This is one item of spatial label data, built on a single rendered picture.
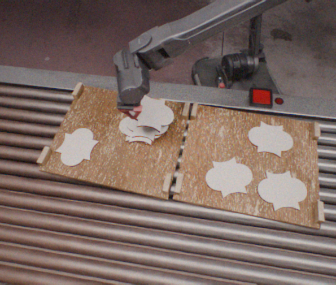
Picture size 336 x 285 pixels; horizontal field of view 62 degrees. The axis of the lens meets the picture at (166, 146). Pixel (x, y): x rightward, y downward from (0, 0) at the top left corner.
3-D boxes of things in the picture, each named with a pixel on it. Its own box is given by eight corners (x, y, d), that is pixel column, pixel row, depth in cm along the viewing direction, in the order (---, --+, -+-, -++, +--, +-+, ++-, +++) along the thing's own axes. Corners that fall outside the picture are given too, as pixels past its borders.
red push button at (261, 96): (252, 91, 102) (252, 89, 101) (268, 93, 101) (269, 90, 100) (251, 104, 99) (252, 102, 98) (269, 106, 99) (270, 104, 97)
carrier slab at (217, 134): (192, 106, 99) (193, 103, 97) (314, 125, 94) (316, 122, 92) (172, 200, 82) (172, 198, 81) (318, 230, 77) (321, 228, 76)
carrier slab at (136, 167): (82, 87, 104) (81, 84, 103) (191, 107, 99) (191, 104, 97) (39, 171, 87) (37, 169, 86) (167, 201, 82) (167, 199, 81)
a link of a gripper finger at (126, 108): (147, 106, 84) (144, 85, 76) (144, 126, 81) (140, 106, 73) (125, 104, 85) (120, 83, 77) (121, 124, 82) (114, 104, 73)
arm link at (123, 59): (134, 44, 67) (110, 48, 66) (138, 65, 64) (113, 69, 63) (138, 65, 73) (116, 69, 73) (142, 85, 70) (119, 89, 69)
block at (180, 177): (177, 176, 84) (178, 172, 82) (183, 177, 84) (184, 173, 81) (173, 194, 81) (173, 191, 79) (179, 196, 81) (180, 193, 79)
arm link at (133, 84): (166, 54, 70) (149, 30, 63) (175, 89, 64) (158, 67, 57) (126, 76, 74) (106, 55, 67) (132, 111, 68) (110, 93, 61)
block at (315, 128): (310, 125, 92) (314, 120, 90) (315, 126, 92) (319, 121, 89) (310, 140, 89) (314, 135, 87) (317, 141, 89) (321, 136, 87)
